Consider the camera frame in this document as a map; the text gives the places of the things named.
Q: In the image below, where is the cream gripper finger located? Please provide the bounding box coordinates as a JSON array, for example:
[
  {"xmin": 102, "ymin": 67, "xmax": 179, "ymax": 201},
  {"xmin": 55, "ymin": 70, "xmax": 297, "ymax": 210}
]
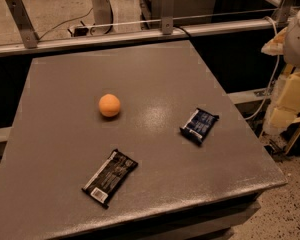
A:
[
  {"xmin": 269, "ymin": 70, "xmax": 300, "ymax": 129},
  {"xmin": 261, "ymin": 28, "xmax": 287, "ymax": 56}
]

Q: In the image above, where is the blue rxbar blueberry wrapper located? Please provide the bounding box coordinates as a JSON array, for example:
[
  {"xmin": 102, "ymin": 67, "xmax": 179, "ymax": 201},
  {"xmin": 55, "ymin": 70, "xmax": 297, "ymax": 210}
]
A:
[{"xmin": 180, "ymin": 108, "xmax": 219, "ymax": 146}]

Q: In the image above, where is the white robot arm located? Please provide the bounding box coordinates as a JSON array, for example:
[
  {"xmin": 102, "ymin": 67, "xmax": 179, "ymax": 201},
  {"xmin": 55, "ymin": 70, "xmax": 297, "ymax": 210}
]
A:
[{"xmin": 261, "ymin": 10, "xmax": 300, "ymax": 134}]

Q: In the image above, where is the grey cabinet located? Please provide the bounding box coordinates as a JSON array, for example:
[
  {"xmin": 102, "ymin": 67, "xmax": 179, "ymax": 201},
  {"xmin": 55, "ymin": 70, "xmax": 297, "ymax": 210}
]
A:
[{"xmin": 140, "ymin": 0, "xmax": 216, "ymax": 28}]

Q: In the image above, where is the orange fruit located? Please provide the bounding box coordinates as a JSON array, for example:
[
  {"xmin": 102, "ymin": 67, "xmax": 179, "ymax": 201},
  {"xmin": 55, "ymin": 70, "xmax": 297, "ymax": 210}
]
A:
[{"xmin": 98, "ymin": 94, "xmax": 121, "ymax": 117}]

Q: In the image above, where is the black snack bar wrapper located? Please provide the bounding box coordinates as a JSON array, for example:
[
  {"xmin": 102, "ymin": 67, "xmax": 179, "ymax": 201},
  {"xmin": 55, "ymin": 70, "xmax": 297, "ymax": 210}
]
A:
[{"xmin": 82, "ymin": 149, "xmax": 138, "ymax": 209}]

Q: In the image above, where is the yellow wooden frame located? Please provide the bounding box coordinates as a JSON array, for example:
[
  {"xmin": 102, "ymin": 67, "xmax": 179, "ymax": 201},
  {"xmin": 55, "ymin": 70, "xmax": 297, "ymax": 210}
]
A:
[{"xmin": 284, "ymin": 117, "xmax": 300, "ymax": 155}]

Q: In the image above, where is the white cable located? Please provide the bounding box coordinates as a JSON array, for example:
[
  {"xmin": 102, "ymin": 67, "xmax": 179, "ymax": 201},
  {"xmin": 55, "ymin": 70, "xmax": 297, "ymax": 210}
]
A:
[{"xmin": 244, "ymin": 16, "xmax": 282, "ymax": 122}]

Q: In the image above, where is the right metal rail bracket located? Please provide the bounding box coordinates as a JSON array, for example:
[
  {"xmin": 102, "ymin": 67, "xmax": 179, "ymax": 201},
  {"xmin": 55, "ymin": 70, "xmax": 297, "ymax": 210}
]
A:
[{"xmin": 272, "ymin": 0, "xmax": 294, "ymax": 24}]

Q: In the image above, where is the metal rail bracket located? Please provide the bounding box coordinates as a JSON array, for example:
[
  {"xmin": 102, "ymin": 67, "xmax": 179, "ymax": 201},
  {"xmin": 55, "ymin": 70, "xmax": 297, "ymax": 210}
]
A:
[
  {"xmin": 272, "ymin": 0, "xmax": 294, "ymax": 24},
  {"xmin": 161, "ymin": 0, "xmax": 174, "ymax": 35},
  {"xmin": 5, "ymin": 0, "xmax": 39, "ymax": 49}
]

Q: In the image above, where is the middle metal rail bracket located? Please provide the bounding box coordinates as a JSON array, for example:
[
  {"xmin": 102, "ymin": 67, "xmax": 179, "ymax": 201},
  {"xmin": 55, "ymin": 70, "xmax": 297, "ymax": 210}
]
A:
[{"xmin": 161, "ymin": 0, "xmax": 174, "ymax": 35}]

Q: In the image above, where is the white pedestal column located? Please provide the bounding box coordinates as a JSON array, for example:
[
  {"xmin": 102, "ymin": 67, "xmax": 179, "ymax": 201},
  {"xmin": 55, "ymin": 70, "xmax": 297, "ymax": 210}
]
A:
[{"xmin": 91, "ymin": 0, "xmax": 113, "ymax": 34}]

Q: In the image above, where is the left metal rail bracket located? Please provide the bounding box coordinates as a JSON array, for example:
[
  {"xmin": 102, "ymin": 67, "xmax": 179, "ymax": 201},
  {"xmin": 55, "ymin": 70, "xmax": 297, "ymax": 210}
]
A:
[{"xmin": 5, "ymin": 0, "xmax": 39, "ymax": 49}]

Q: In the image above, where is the horizontal metal rail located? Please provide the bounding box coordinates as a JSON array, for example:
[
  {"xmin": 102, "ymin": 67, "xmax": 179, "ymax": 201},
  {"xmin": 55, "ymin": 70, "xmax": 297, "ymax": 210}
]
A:
[{"xmin": 0, "ymin": 17, "xmax": 291, "ymax": 58}]

